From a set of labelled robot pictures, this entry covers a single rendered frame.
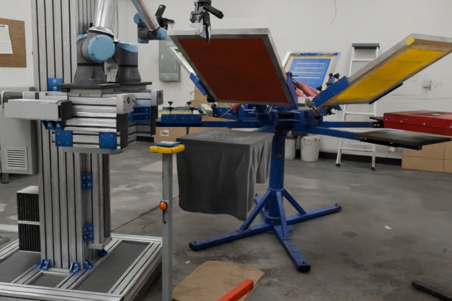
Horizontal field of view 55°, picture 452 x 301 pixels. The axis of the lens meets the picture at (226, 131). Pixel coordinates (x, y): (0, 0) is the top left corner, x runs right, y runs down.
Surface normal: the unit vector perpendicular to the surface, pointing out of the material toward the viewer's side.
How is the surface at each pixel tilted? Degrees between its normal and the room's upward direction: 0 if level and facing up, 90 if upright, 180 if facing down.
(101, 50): 97
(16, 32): 90
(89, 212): 90
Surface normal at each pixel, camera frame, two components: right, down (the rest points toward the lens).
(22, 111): -0.16, 0.14
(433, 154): -0.37, -0.09
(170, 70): -0.39, 0.12
